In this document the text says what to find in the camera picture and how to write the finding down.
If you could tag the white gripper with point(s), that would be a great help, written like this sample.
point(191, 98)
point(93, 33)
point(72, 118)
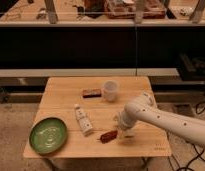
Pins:
point(122, 129)

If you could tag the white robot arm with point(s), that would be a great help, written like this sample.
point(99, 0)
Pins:
point(142, 109)

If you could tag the white ceramic cup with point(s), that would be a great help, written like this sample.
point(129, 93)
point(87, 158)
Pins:
point(110, 90)

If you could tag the white tube bottle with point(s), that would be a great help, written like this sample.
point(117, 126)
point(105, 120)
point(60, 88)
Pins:
point(83, 120)

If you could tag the brown rectangular block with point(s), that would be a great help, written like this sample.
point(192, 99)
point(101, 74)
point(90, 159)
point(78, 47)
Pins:
point(91, 93)

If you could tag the green plate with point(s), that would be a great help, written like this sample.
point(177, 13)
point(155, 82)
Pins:
point(48, 135)

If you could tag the wooden tray on shelf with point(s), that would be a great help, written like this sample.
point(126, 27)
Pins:
point(123, 9)

